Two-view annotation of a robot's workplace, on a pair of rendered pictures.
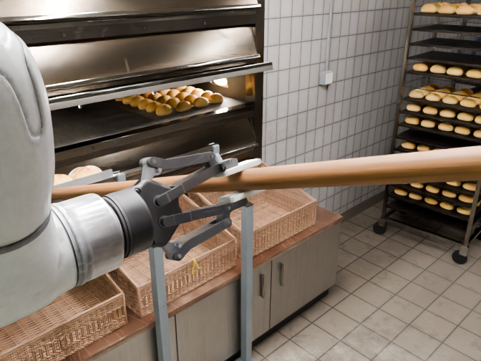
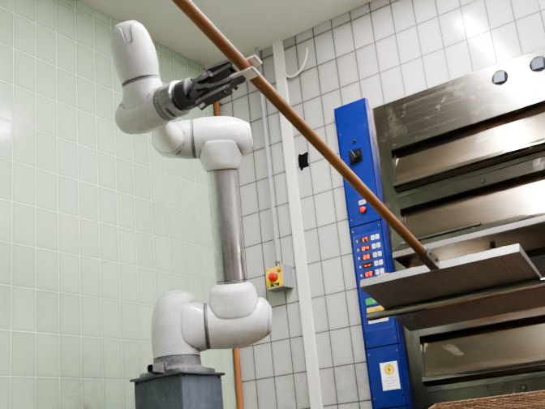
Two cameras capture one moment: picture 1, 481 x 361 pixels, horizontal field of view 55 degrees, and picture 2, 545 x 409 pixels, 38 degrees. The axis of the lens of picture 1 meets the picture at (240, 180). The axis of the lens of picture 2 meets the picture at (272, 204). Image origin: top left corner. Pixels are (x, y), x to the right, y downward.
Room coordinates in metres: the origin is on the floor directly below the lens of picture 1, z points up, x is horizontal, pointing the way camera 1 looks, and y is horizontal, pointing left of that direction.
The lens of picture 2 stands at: (0.25, -1.64, 0.72)
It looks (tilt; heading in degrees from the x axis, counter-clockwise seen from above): 18 degrees up; 77
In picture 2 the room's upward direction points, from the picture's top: 6 degrees counter-clockwise
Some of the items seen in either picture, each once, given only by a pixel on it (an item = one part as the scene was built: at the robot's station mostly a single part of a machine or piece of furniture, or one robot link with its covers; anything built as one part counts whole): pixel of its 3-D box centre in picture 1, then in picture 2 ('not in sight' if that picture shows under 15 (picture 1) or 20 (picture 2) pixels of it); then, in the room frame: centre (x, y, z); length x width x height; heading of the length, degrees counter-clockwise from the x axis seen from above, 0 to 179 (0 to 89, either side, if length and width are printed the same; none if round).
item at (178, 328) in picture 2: not in sight; (178, 324); (0.48, 0.95, 1.17); 0.18 x 0.16 x 0.22; 169
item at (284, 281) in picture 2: not in sight; (279, 278); (0.99, 1.64, 1.46); 0.10 x 0.07 x 0.10; 133
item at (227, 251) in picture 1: (159, 243); not in sight; (1.87, 0.38, 0.72); 0.56 x 0.49 x 0.28; 135
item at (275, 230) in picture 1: (252, 203); not in sight; (2.29, -0.06, 0.72); 0.56 x 0.49 x 0.28; 133
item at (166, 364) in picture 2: not in sight; (173, 367); (0.46, 0.93, 1.03); 0.22 x 0.18 x 0.06; 44
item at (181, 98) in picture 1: (164, 95); not in sight; (2.77, 0.46, 1.21); 0.61 x 0.48 x 0.06; 43
